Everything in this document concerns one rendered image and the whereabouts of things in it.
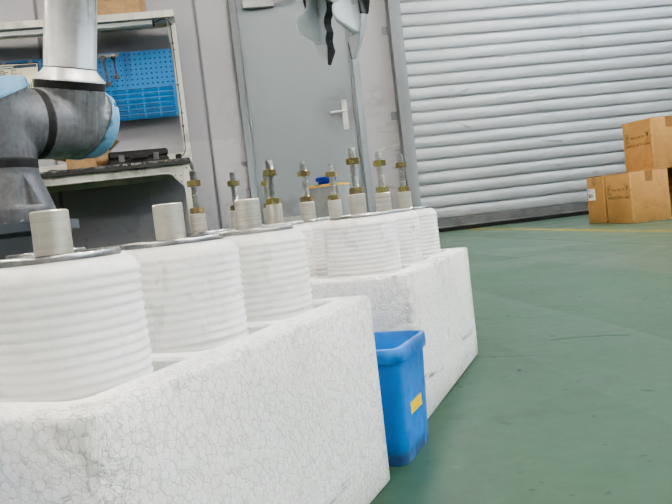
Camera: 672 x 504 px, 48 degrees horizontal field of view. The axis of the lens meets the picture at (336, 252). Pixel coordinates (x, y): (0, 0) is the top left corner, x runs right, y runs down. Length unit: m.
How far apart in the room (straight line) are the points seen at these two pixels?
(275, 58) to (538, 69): 2.21
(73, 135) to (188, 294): 0.83
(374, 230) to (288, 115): 5.27
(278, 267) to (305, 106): 5.59
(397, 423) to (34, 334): 0.43
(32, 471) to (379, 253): 0.61
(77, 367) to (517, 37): 6.37
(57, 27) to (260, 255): 0.81
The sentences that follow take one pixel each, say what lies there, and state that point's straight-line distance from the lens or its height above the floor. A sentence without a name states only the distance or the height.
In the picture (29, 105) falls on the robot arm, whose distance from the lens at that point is 1.28.
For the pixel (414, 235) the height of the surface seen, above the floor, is 0.22.
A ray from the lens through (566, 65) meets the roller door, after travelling 6.82.
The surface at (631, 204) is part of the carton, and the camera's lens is 4.69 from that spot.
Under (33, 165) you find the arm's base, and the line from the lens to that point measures 1.27.
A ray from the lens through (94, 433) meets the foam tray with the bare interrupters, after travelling 0.38.
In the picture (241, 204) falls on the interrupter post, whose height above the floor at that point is 0.28.
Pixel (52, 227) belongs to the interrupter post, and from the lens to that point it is 0.46.
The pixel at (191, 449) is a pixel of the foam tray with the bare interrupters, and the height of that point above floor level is 0.14.
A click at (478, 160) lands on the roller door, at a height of 0.56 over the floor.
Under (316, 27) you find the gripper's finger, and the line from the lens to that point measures 1.00.
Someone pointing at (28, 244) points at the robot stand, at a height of 0.27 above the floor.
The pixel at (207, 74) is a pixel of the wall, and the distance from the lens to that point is 6.22.
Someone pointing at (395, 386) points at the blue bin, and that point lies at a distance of 0.76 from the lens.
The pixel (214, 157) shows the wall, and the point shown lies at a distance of 6.12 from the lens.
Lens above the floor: 0.26
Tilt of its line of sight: 3 degrees down
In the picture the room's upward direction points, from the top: 7 degrees counter-clockwise
